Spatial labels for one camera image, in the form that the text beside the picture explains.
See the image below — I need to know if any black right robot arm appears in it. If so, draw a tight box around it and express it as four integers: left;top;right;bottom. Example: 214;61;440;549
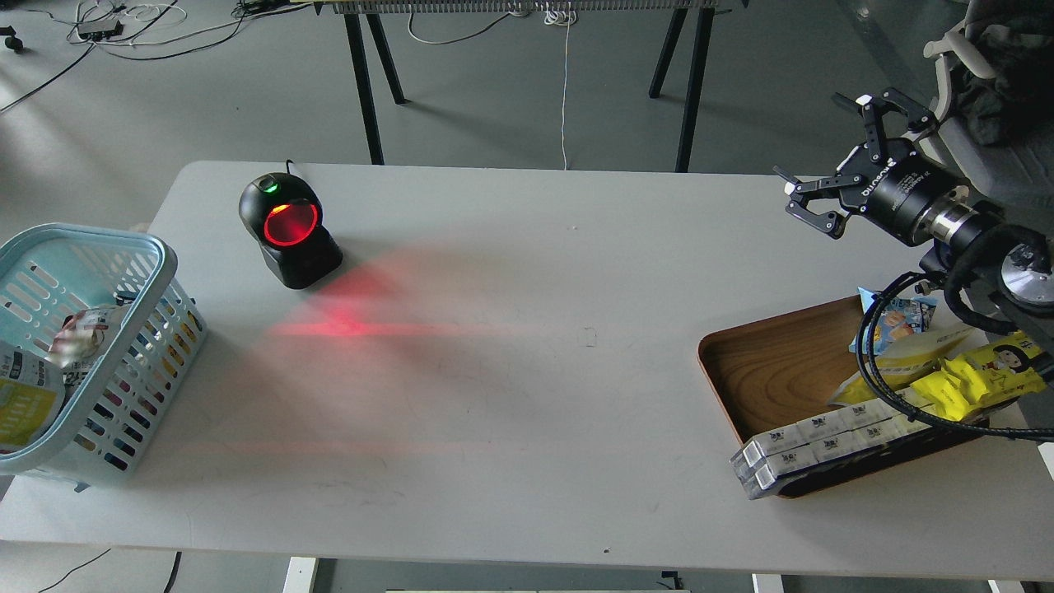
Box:
780;87;1052;352

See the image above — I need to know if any black barcode scanner red window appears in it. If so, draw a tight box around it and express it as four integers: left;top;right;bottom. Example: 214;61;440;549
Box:
240;172;343;290

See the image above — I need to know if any white long snack box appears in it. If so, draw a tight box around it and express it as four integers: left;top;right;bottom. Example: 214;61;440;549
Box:
730;399;946;500

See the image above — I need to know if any blue snack packet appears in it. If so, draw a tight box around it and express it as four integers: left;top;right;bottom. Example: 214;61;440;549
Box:
872;296;938;356

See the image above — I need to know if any black table legs background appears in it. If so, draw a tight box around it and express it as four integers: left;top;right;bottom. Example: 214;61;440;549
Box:
331;1;718;173

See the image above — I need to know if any yellow white snack pouch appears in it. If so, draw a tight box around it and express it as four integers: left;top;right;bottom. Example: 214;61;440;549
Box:
1;341;67;454

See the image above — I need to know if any white hanging cable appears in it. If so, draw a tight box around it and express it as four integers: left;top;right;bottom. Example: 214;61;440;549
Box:
543;7;579;170

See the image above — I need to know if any white office chair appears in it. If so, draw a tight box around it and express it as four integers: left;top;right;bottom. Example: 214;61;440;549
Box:
925;2;1053;219

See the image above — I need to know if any light blue plastic basket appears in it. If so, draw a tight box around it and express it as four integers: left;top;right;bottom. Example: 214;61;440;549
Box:
1;224;208;489

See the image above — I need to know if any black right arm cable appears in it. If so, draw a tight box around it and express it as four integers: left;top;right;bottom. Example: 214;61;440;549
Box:
855;270;1054;439

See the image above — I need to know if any floor cables and power strip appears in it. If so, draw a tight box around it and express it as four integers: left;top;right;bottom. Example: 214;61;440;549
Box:
0;0;314;116

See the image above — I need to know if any pale yellow snack bag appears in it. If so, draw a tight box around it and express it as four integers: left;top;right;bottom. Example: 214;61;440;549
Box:
827;323;975;408

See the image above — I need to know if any dark clothing on chair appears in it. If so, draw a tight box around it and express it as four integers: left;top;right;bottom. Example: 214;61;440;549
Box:
952;1;1053;146

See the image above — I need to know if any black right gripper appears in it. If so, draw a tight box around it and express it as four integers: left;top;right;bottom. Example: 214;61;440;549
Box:
772;87;977;246

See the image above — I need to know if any bright yellow cartoon snack bag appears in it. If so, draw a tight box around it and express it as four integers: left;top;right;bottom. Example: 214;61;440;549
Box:
910;331;1052;422

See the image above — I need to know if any snack packet in basket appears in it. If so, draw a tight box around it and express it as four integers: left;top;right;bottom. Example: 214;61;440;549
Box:
46;305;131;398

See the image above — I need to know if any brown wooden tray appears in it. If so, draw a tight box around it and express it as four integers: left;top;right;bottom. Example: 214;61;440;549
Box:
697;296;975;498

